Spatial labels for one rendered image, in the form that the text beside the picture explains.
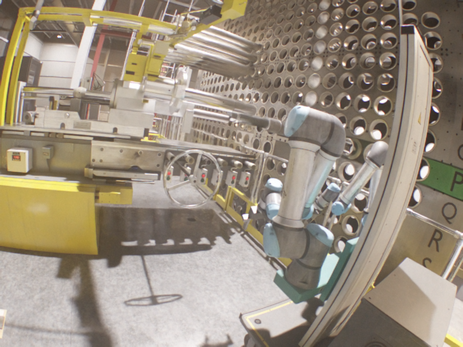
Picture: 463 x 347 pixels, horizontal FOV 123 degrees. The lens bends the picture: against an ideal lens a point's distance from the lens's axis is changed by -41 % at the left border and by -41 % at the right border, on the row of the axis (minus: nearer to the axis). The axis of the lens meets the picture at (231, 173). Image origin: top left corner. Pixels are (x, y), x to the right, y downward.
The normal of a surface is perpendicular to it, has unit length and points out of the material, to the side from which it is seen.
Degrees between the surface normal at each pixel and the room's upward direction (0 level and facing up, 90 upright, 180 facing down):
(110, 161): 90
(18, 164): 90
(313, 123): 80
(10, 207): 90
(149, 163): 90
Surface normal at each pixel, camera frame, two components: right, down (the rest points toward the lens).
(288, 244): 0.09, 0.07
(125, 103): 0.51, -0.09
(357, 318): -0.87, -0.07
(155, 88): 0.47, 0.29
